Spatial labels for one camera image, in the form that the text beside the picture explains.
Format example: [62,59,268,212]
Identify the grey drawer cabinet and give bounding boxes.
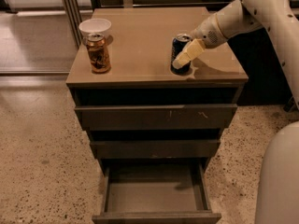
[66,7,248,167]

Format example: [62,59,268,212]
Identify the small grey floor object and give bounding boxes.
[283,97,297,112]

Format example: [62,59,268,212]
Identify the grey drawer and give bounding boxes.
[75,104,237,131]
[93,163,221,224]
[90,139,220,159]

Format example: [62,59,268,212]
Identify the white plastic bowl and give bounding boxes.
[78,19,111,37]

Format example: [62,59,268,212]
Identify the brown gold soda can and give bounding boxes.
[86,34,111,74]

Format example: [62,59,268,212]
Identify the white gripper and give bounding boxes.
[172,13,228,69]

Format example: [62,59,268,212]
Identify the grey top drawer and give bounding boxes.
[75,104,237,131]

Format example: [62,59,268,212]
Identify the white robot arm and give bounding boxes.
[172,0,299,224]

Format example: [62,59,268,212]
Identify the grey middle drawer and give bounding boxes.
[90,139,220,159]

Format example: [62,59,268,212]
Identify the blue pepsi can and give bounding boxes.
[171,34,192,75]

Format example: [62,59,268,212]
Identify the grey bottom drawer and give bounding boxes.
[93,163,221,224]

